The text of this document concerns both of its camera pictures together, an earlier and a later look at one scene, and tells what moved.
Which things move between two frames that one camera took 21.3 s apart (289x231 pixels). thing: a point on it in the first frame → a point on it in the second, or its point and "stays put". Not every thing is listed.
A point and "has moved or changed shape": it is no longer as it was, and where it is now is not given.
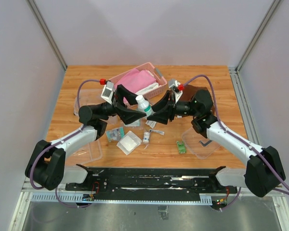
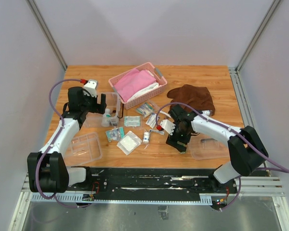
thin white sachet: [158, 131] stays put
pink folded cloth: [137, 80] stays put
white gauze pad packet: [128, 143] stays put
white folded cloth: [147, 89] stays put
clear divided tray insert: [91, 152] stays put
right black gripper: [162, 116] → [185, 140]
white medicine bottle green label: [143, 106] has moved or changed shape
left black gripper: [127, 115] → [95, 109]
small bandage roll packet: [146, 138] stays put
